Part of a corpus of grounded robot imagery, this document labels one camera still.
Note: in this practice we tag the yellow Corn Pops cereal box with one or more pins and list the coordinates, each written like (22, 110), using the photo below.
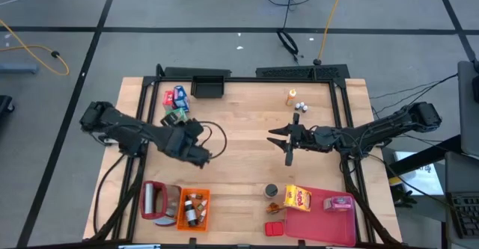
(297, 198)

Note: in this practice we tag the small red plastic container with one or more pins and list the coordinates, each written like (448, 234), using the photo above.
(274, 229)

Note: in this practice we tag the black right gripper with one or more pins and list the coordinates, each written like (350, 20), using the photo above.
(303, 138)

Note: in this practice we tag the grey stand base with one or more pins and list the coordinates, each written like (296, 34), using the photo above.
(16, 68)

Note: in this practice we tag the red cereal box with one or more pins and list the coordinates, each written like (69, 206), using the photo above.
(168, 100)

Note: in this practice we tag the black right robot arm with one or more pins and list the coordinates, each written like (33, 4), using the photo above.
(374, 133)

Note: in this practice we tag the pink cereal box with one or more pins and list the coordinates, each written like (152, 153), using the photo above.
(338, 203)

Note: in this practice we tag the white box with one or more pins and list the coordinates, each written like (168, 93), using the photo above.
(421, 176)

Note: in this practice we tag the dark bottle with white label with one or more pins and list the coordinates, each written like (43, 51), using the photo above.
(190, 212)

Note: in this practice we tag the grey desk with keyboard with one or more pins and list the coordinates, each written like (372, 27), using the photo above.
(460, 174)

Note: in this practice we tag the yellow squeeze bottle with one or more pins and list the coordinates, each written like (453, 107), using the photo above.
(291, 97)

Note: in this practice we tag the taco seasoning packet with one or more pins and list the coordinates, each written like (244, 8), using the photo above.
(274, 208)

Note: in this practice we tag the black plastic basket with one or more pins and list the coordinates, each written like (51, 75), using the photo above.
(207, 88)

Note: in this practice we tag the pink plastic tray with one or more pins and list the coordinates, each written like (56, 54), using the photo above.
(322, 226)

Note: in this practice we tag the black diagonal beam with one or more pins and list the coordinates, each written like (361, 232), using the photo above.
(423, 160)

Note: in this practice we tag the black metal box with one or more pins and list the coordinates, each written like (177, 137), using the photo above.
(197, 72)

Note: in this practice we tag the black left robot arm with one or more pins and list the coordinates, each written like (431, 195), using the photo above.
(127, 129)

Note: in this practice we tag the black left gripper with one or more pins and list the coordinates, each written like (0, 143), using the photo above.
(187, 144)

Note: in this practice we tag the black aluminium rig frame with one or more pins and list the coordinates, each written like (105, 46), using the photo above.
(243, 79)

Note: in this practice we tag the orange plastic basket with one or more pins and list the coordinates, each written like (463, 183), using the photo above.
(179, 219)

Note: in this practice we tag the black perforated computer case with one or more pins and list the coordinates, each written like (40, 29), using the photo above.
(292, 72)

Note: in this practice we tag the black keyboard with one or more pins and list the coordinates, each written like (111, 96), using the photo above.
(466, 215)

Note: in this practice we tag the garlic powder jar black lid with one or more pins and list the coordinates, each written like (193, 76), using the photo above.
(271, 190)

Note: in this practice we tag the black cart part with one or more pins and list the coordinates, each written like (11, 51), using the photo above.
(4, 105)

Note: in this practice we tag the blue cereal box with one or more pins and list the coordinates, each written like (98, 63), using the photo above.
(180, 97)

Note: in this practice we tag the green Apple Jacks cereal box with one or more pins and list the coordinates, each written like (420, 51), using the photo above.
(180, 113)

